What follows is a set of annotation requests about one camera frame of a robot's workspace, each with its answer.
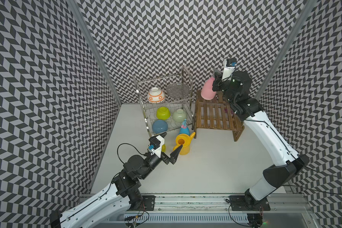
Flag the pink spray bottle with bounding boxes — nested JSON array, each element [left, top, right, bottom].
[[200, 76, 216, 100]]

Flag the yellow watering can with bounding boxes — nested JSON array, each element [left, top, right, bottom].
[[173, 132, 196, 155]]

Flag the blue spray bottle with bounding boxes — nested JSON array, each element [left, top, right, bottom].
[[179, 119, 191, 136]]

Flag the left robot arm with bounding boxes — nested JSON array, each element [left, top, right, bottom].
[[49, 133, 183, 228]]

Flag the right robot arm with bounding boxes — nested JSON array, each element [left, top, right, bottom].
[[212, 67, 309, 209]]

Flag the wooden slatted shelf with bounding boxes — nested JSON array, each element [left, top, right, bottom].
[[193, 90, 245, 141]]

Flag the blue bowl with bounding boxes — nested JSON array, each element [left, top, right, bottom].
[[152, 119, 168, 135]]

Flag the yellow spray bottle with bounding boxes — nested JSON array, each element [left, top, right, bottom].
[[161, 144, 166, 153]]

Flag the lime green bowl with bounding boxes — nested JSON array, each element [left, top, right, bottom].
[[156, 106, 171, 120]]

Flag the pale green bowl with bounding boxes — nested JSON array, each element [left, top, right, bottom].
[[173, 109, 187, 123]]

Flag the metal dish rack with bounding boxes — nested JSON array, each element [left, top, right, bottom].
[[133, 66, 195, 136]]

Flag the white orange patterned bowl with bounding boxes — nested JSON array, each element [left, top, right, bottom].
[[147, 87, 165, 104]]

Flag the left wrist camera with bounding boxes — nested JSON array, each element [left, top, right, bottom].
[[148, 135, 164, 158]]

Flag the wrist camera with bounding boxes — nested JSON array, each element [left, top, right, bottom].
[[148, 135, 164, 158], [222, 58, 237, 80]]

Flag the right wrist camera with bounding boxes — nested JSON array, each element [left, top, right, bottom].
[[222, 58, 237, 80]]

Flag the aluminium front rail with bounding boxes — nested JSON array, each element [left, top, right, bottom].
[[143, 193, 313, 213]]

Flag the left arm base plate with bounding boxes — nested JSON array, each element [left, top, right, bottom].
[[129, 195, 156, 211]]

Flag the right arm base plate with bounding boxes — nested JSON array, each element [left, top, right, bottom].
[[228, 195, 271, 211]]

